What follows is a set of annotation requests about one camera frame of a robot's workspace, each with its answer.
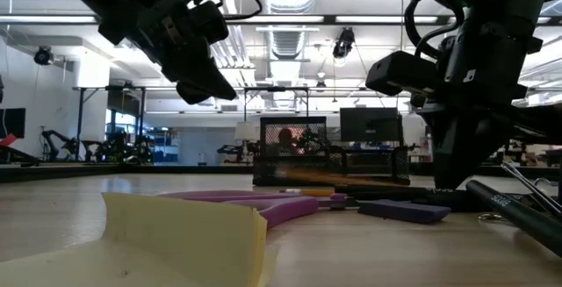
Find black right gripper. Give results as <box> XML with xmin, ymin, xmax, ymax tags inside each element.
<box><xmin>411</xmin><ymin>9</ymin><xmax>544</xmax><ymax>190</ymax></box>

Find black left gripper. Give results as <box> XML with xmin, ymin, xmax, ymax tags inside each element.
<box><xmin>96</xmin><ymin>0</ymin><xmax>239</xmax><ymax>105</ymax></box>

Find black pen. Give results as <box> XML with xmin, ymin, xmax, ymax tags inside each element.
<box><xmin>465</xmin><ymin>179</ymin><xmax>562</xmax><ymax>258</ymax></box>
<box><xmin>421</xmin><ymin>189</ymin><xmax>535</xmax><ymax>213</ymax></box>
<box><xmin>334</xmin><ymin>183</ymin><xmax>444</xmax><ymax>201</ymax></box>

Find violet blue eraser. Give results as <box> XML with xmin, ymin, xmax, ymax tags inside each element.
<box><xmin>357</xmin><ymin>198</ymin><xmax>452</xmax><ymax>226</ymax></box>

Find black binder clip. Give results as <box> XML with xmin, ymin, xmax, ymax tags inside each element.
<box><xmin>500</xmin><ymin>161</ymin><xmax>562</xmax><ymax>220</ymax></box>

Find orange pencil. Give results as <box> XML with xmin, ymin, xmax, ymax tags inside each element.
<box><xmin>280</xmin><ymin>187</ymin><xmax>338</xmax><ymax>198</ymax></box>
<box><xmin>280</xmin><ymin>168</ymin><xmax>399</xmax><ymax>188</ymax></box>

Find purple handled scissors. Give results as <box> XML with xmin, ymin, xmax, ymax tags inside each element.
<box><xmin>157</xmin><ymin>189</ymin><xmax>355</xmax><ymax>230</ymax></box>

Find black mesh desk organizer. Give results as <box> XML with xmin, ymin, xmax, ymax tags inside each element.
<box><xmin>252</xmin><ymin>116</ymin><xmax>412</xmax><ymax>187</ymax></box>

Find white lampshade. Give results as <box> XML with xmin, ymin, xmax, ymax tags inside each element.
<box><xmin>234</xmin><ymin>121</ymin><xmax>261</xmax><ymax>142</ymax></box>

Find blue storage bins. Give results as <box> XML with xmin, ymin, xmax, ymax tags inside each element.
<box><xmin>151</xmin><ymin>128</ymin><xmax>181</xmax><ymax>163</ymax></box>

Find black background monitor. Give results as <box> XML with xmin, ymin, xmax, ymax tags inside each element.
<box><xmin>339</xmin><ymin>107</ymin><xmax>404</xmax><ymax>143</ymax></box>

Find person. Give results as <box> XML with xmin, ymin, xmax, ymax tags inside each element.
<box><xmin>275</xmin><ymin>127</ymin><xmax>304</xmax><ymax>156</ymax></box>

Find yellow sticky note pad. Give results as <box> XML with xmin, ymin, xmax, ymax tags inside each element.
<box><xmin>0</xmin><ymin>191</ymin><xmax>280</xmax><ymax>287</ymax></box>

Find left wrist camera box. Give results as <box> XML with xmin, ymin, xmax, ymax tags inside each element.
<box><xmin>188</xmin><ymin>0</ymin><xmax>230</xmax><ymax>46</ymax></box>

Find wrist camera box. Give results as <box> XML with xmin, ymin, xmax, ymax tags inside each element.
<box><xmin>188</xmin><ymin>0</ymin><xmax>230</xmax><ymax>46</ymax></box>
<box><xmin>365</xmin><ymin>49</ymin><xmax>443</xmax><ymax>98</ymax></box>

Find black metal stand frame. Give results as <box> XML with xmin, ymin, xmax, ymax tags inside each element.
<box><xmin>71</xmin><ymin>85</ymin><xmax>148</xmax><ymax>163</ymax></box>
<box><xmin>242</xmin><ymin>85</ymin><xmax>311</xmax><ymax>121</ymax></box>

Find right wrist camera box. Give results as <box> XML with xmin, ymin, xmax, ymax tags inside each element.
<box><xmin>365</xmin><ymin>49</ymin><xmax>443</xmax><ymax>98</ymax></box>

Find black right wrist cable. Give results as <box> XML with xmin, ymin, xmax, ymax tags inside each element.
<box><xmin>403</xmin><ymin>0</ymin><xmax>466</xmax><ymax>60</ymax></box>

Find black hanging camera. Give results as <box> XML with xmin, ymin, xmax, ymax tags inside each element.
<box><xmin>332</xmin><ymin>26</ymin><xmax>356</xmax><ymax>59</ymax></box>

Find black ceiling camera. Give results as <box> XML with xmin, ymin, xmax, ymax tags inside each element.
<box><xmin>33</xmin><ymin>45</ymin><xmax>54</xmax><ymax>67</ymax></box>

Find black wall monitor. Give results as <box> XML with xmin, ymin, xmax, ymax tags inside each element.
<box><xmin>0</xmin><ymin>107</ymin><xmax>26</xmax><ymax>140</ymax></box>

